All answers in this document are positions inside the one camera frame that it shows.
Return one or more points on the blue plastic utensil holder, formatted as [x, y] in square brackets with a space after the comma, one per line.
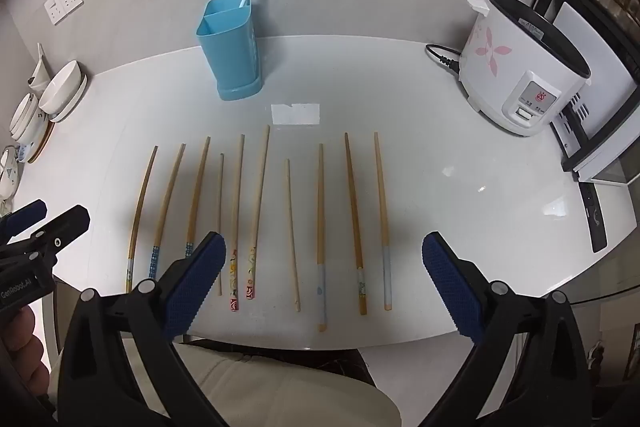
[230, 52]

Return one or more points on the white ceramic dish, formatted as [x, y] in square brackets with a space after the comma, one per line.
[39, 69]

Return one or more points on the white microwave oven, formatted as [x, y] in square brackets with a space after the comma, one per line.
[600, 72]

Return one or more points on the bamboo chopstick pale printed end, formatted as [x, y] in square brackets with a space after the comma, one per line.
[320, 217]

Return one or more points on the white paper label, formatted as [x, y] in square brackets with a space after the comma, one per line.
[295, 114]

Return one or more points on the patterned ceramic cup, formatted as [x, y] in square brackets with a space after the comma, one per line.
[9, 174]

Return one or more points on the white plate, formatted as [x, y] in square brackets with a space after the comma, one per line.
[75, 102]

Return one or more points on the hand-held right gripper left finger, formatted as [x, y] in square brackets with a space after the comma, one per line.
[195, 287]

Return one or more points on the bamboo chopstick red patterned end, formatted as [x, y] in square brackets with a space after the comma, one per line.
[260, 202]
[238, 207]

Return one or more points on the person's beige trousers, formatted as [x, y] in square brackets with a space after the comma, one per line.
[280, 387]

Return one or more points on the black flat device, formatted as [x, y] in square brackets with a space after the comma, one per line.
[594, 217]

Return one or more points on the patterned white bowl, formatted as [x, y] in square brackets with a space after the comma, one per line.
[27, 117]

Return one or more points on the bamboo chopstick green printed end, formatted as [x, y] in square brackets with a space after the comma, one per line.
[353, 217]

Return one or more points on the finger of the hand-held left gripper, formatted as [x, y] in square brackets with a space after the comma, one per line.
[67, 224]
[27, 213]

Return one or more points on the bamboo chopstick pale blue end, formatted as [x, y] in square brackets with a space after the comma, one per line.
[139, 209]

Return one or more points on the white flowered rice cooker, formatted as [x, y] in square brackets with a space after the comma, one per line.
[510, 62]

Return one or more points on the bamboo chopstick blue dotted end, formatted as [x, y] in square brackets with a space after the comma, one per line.
[197, 197]

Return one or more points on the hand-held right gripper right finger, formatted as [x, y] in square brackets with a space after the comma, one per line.
[452, 287]

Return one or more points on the plain thin bamboo chopstick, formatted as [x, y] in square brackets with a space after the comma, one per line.
[291, 227]
[220, 192]

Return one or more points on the person's left hand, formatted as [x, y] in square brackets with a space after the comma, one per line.
[20, 337]

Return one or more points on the white wall socket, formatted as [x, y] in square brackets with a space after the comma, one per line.
[62, 1]

